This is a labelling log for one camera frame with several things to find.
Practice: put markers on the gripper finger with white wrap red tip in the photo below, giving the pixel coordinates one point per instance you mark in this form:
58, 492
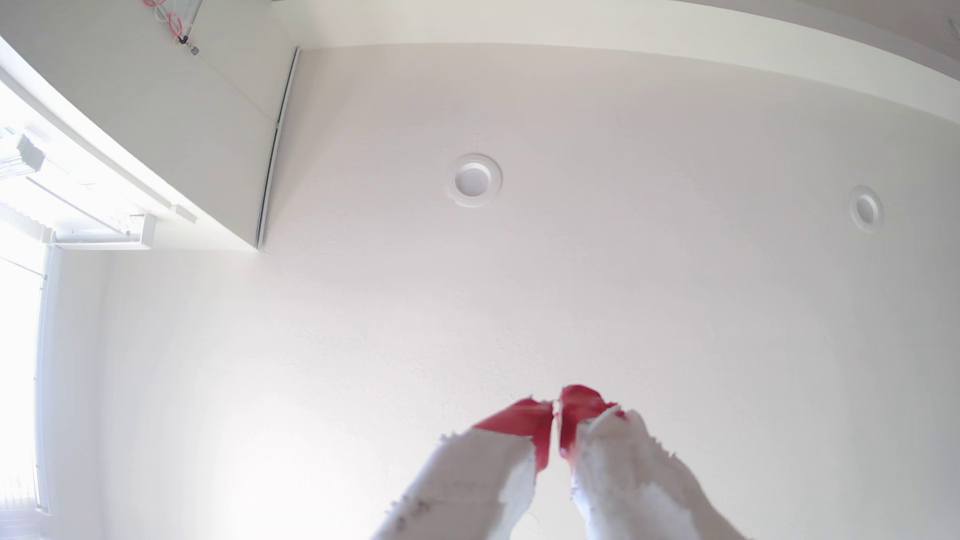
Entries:
480, 480
630, 480

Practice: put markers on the round recessed ceiling light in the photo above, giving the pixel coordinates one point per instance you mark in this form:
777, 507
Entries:
865, 209
473, 180

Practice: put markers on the white blind slat bundle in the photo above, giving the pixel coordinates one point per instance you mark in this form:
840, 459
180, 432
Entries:
19, 156

